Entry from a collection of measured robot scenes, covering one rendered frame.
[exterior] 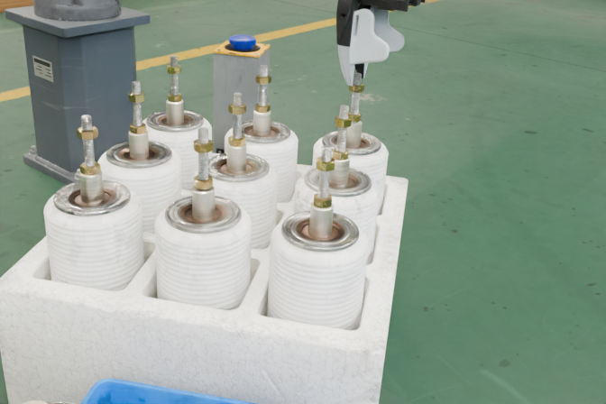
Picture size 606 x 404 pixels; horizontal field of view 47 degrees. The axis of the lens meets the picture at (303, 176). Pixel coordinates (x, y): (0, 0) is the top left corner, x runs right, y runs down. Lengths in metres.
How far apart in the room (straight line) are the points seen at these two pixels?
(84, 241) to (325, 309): 0.24
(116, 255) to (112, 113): 0.65
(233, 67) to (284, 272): 0.45
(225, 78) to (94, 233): 0.42
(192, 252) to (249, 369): 0.12
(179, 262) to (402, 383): 0.35
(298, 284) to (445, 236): 0.60
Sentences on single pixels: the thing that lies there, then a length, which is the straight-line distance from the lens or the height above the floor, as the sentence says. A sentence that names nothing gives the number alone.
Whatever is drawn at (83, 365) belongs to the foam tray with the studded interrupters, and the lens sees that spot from 0.75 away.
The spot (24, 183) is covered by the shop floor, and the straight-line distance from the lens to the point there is 1.38.
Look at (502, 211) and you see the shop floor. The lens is 1.34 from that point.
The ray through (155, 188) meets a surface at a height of 0.23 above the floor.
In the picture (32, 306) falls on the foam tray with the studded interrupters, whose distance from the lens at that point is 0.74.
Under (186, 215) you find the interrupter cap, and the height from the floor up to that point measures 0.25.
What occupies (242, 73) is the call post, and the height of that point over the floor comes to 0.28.
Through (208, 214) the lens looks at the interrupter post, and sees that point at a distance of 0.68.
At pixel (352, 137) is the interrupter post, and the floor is 0.26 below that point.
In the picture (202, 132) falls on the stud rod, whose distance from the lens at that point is 0.65.
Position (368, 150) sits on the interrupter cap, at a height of 0.25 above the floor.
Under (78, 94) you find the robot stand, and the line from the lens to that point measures 1.29.
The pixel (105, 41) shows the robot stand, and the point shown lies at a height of 0.26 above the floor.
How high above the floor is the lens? 0.58
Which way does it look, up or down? 25 degrees down
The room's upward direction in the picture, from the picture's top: 4 degrees clockwise
